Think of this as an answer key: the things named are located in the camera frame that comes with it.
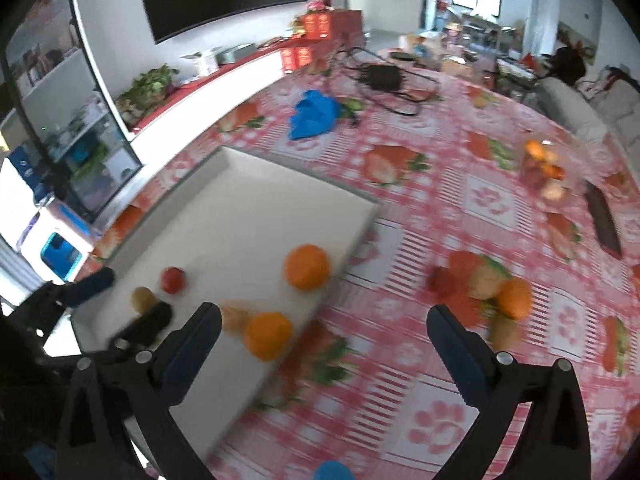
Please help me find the grey box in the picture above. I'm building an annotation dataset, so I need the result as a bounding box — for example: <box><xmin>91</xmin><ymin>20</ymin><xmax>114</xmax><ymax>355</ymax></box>
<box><xmin>217</xmin><ymin>43</ymin><xmax>258</xmax><ymax>65</ymax></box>

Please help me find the smartphone with red case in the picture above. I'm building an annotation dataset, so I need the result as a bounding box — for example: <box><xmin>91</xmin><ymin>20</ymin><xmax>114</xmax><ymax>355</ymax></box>
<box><xmin>584</xmin><ymin>182</ymin><xmax>623</xmax><ymax>255</ymax></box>

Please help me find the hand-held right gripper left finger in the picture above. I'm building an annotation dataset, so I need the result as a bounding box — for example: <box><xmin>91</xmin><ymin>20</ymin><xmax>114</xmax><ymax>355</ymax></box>
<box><xmin>56</xmin><ymin>302</ymin><xmax>223</xmax><ymax>480</ymax></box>

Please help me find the white blue bag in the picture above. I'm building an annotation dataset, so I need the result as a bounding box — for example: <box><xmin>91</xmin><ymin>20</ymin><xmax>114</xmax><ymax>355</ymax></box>
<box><xmin>0</xmin><ymin>145</ymin><xmax>43</xmax><ymax>201</ymax></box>

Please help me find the group of red gift boxes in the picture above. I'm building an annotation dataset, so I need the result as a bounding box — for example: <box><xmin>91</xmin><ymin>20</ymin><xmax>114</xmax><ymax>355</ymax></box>
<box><xmin>280</xmin><ymin>9</ymin><xmax>363</xmax><ymax>73</ymax></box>

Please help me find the orange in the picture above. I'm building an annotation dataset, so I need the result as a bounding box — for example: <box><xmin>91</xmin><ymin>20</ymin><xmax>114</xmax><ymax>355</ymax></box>
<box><xmin>243</xmin><ymin>312</ymin><xmax>293</xmax><ymax>362</ymax></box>
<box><xmin>496</xmin><ymin>278</ymin><xmax>533</xmax><ymax>320</ymax></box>
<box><xmin>283</xmin><ymin>244</ymin><xmax>332</xmax><ymax>291</ymax></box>

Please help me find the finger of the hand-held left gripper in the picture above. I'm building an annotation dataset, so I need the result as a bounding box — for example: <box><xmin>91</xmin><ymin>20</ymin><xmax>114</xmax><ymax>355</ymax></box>
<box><xmin>107</xmin><ymin>301</ymin><xmax>173</xmax><ymax>349</ymax></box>
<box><xmin>30</xmin><ymin>266</ymin><xmax>116</xmax><ymax>311</ymax></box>

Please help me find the pile of snack packages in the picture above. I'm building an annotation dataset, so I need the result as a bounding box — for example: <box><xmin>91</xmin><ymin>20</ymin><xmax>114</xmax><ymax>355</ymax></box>
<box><xmin>400</xmin><ymin>30</ymin><xmax>481</xmax><ymax>76</ymax></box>

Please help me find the strawberry print tablecloth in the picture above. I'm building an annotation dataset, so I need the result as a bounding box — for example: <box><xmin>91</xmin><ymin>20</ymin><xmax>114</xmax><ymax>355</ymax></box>
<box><xmin>92</xmin><ymin>45</ymin><xmax>640</xmax><ymax>480</ymax></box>

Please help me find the small white carton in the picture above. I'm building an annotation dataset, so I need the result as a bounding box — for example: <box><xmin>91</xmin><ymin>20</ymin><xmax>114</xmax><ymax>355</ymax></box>
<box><xmin>180</xmin><ymin>47</ymin><xmax>224</xmax><ymax>76</ymax></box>

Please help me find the clear bag of fruit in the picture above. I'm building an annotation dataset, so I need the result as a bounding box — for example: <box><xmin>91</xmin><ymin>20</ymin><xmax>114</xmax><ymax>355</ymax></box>
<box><xmin>517</xmin><ymin>132</ymin><xmax>588</xmax><ymax>206</ymax></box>

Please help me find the white tray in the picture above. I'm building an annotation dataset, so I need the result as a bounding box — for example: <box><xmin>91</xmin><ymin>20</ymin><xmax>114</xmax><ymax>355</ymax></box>
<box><xmin>70</xmin><ymin>146</ymin><xmax>381</xmax><ymax>463</ymax></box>

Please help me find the small olive round fruit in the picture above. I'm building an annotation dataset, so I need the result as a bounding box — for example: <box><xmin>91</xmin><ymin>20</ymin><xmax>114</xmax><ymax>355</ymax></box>
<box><xmin>131</xmin><ymin>287</ymin><xmax>157</xmax><ymax>313</ymax></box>
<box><xmin>491</xmin><ymin>316</ymin><xmax>521</xmax><ymax>351</ymax></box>

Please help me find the crumpled blue glove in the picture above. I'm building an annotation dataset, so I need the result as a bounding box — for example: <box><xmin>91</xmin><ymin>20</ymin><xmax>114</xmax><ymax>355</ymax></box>
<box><xmin>287</xmin><ymin>90</ymin><xmax>343</xmax><ymax>141</ymax></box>

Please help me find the grey sofa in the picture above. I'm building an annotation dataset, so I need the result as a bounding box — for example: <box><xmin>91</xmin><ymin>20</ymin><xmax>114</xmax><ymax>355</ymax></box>
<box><xmin>532</xmin><ymin>65</ymin><xmax>640</xmax><ymax>171</ymax></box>

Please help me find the white blue plastic stool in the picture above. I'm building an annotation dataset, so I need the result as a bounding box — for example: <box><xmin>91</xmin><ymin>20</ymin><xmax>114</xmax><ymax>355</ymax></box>
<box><xmin>15</xmin><ymin>202</ymin><xmax>103</xmax><ymax>282</ymax></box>

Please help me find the white low cabinet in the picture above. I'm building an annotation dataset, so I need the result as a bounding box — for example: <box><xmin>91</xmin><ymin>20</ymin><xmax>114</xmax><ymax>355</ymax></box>
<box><xmin>95</xmin><ymin>49</ymin><xmax>301</xmax><ymax>233</ymax></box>

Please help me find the glass door cabinet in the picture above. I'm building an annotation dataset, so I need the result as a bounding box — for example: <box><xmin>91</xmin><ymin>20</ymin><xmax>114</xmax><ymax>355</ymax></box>
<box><xmin>0</xmin><ymin>0</ymin><xmax>144</xmax><ymax>221</ymax></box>

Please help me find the green potted plant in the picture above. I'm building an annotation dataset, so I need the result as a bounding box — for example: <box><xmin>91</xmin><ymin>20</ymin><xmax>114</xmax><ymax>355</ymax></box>
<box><xmin>116</xmin><ymin>64</ymin><xmax>180</xmax><ymax>121</ymax></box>

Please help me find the black power adapter with cable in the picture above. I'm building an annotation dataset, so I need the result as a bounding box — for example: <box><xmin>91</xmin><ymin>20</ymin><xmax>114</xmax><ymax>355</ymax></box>
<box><xmin>332</xmin><ymin>46</ymin><xmax>443</xmax><ymax>116</ymax></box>

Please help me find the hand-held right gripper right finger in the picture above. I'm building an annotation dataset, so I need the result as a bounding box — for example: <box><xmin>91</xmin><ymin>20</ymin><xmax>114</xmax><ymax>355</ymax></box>
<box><xmin>426</xmin><ymin>304</ymin><xmax>592</xmax><ymax>480</ymax></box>

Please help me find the wall painting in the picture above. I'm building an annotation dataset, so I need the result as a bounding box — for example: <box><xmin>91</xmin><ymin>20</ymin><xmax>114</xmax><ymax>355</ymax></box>
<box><xmin>556</xmin><ymin>22</ymin><xmax>599</xmax><ymax>58</ymax></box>

